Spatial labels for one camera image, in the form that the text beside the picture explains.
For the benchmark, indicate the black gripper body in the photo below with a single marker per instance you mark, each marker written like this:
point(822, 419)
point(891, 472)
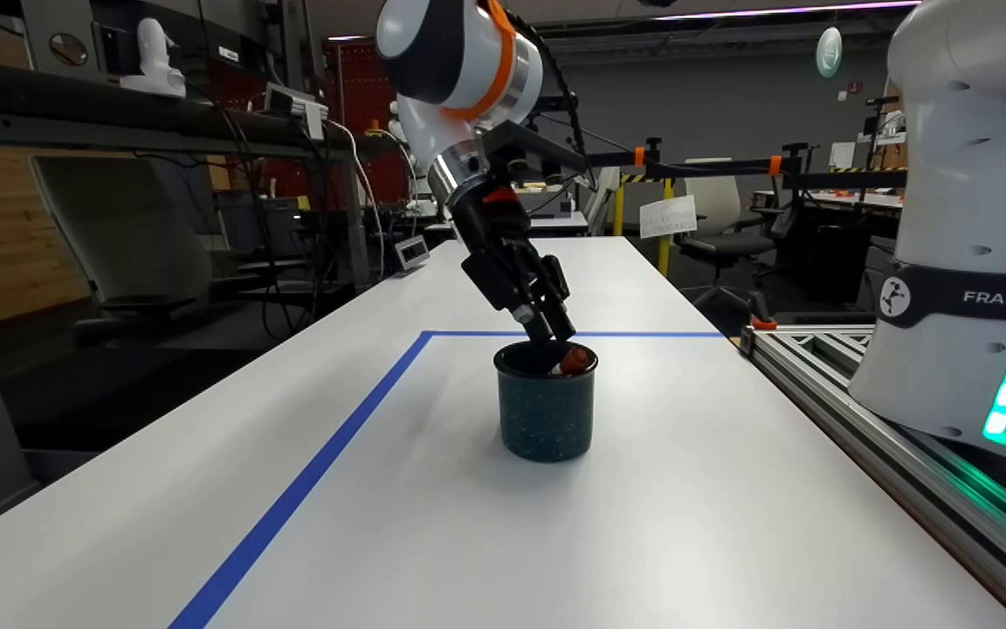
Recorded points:
point(499, 256)

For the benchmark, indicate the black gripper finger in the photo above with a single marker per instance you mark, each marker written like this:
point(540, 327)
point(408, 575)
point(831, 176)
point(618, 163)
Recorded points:
point(535, 327)
point(561, 319)

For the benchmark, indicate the orange capped sharpie marker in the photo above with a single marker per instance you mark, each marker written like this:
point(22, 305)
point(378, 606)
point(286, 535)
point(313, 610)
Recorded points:
point(574, 360)

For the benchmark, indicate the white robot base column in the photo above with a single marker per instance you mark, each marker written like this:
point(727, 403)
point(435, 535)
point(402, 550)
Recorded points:
point(937, 353)

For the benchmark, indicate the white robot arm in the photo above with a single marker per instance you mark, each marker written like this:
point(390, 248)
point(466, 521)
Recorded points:
point(459, 70)

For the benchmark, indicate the dark teal enamel mug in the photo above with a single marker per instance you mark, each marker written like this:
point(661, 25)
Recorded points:
point(541, 412)

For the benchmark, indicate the white paper sign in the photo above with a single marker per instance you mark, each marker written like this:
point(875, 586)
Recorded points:
point(668, 219)

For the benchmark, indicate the black horizontal boom bar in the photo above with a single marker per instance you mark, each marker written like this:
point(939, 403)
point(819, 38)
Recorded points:
point(777, 166)

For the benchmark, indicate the black office chair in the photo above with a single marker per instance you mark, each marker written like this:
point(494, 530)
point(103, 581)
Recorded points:
point(723, 230)

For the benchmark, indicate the blue tape line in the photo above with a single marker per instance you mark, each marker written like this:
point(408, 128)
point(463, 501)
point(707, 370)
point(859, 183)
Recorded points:
point(263, 531)

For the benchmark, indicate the aluminium extrusion rail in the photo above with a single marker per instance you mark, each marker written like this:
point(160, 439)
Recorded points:
point(954, 491)

